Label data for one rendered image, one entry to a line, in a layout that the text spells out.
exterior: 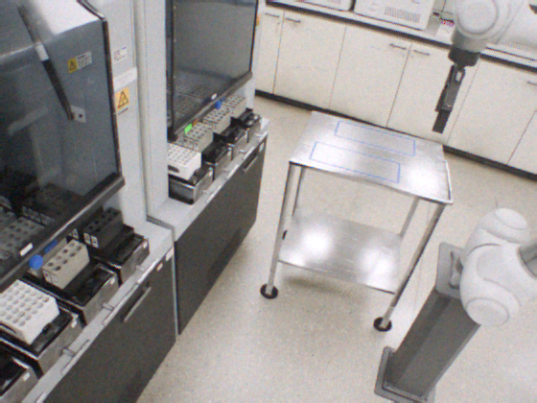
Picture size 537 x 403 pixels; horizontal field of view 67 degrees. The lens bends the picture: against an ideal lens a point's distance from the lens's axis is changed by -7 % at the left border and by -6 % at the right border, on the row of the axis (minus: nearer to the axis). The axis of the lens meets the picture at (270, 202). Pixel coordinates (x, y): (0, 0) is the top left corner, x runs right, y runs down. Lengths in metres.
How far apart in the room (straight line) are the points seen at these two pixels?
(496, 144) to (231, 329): 2.59
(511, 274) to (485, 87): 2.48
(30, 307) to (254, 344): 1.15
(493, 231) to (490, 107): 2.31
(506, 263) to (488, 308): 0.13
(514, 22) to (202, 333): 1.66
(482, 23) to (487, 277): 0.64
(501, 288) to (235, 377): 1.15
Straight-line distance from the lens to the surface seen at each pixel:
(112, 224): 1.22
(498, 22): 0.95
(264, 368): 1.94
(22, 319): 1.07
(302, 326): 2.08
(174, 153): 1.50
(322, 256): 2.01
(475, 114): 3.63
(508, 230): 1.37
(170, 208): 1.46
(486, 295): 1.21
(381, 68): 3.53
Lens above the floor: 1.68
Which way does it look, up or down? 39 degrees down
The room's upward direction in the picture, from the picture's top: 9 degrees clockwise
